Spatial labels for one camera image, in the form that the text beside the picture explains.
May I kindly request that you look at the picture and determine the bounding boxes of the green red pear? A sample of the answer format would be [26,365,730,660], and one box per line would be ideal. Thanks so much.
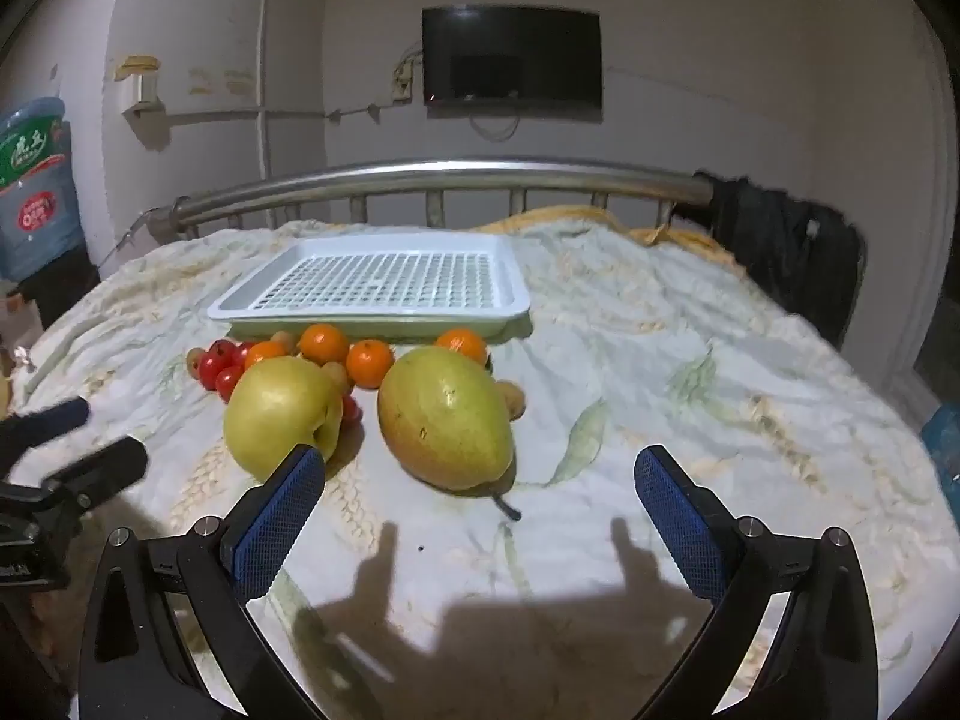
[377,346,522,522]

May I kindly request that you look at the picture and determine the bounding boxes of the wall power socket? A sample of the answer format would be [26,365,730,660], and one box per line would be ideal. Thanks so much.
[391,52,421,104]

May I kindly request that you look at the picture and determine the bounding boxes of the dark clothes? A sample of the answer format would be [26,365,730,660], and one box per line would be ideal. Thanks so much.
[694,171,867,350]

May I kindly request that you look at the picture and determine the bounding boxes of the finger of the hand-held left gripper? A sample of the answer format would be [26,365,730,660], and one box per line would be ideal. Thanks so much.
[41,436,149,512]
[0,397,92,475]

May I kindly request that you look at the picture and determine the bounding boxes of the blue object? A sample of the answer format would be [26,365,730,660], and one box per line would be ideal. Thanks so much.
[921,401,960,526]

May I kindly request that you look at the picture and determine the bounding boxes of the wheat print quilt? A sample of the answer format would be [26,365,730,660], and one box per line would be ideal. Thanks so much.
[7,219,960,720]

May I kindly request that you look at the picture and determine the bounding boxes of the white vertical wall pipe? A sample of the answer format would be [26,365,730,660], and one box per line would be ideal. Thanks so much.
[257,0,272,181]

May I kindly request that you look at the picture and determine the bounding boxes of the white wall cable conduit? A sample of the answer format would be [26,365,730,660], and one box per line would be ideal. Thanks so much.
[124,101,428,125]

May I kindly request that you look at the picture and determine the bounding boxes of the television cable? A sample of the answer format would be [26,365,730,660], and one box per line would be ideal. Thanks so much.
[469,114,522,143]

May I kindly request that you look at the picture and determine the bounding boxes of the yellow bed sheet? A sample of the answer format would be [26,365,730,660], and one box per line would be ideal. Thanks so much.
[469,204,740,271]

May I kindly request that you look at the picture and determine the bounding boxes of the metal bed rail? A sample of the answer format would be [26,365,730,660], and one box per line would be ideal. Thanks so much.
[146,157,717,245]

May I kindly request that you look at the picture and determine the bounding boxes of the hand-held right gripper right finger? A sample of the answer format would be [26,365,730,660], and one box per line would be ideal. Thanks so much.
[634,444,880,720]

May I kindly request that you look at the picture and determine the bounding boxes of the white slotted plastic tray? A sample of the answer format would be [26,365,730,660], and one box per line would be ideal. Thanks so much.
[208,232,532,322]

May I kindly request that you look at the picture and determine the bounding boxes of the yellow green apple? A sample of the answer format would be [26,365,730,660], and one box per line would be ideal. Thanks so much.
[223,357,346,485]

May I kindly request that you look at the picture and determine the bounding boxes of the blue water jug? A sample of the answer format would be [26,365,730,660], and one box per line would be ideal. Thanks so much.
[0,97,85,280]

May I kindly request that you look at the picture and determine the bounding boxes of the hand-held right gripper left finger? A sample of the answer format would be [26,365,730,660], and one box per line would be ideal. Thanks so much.
[79,444,327,720]

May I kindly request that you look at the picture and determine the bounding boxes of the black wall television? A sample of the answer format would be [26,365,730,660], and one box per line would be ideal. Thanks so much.
[421,6,603,121]

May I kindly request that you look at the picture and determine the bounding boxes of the white wall box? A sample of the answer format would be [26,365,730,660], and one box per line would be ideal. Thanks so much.
[112,56,162,117]

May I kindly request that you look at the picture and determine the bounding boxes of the dark water jug stand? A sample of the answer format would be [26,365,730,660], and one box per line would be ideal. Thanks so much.
[19,247,102,331]

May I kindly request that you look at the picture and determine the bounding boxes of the orange mandarin with leaf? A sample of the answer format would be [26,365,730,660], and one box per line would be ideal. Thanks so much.
[435,327,492,372]

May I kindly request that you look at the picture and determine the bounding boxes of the thin grey cord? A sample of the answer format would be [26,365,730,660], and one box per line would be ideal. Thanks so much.
[97,210,162,271]

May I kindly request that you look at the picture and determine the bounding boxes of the pale green base tray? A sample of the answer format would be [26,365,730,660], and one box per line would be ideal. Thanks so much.
[227,313,520,341]

